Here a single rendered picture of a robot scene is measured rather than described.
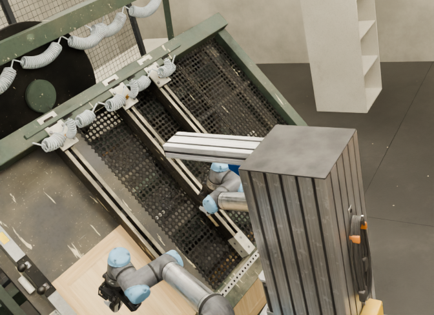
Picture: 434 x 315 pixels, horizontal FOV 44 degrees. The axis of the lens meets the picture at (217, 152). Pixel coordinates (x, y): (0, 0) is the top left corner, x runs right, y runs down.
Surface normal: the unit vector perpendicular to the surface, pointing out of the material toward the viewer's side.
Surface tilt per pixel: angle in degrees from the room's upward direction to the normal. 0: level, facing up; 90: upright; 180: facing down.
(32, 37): 90
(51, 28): 90
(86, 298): 53
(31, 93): 90
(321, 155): 0
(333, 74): 90
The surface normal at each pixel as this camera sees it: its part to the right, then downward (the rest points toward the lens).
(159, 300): 0.49, -0.40
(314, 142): -0.22, -0.85
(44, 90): 0.78, 0.14
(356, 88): -0.49, 0.52
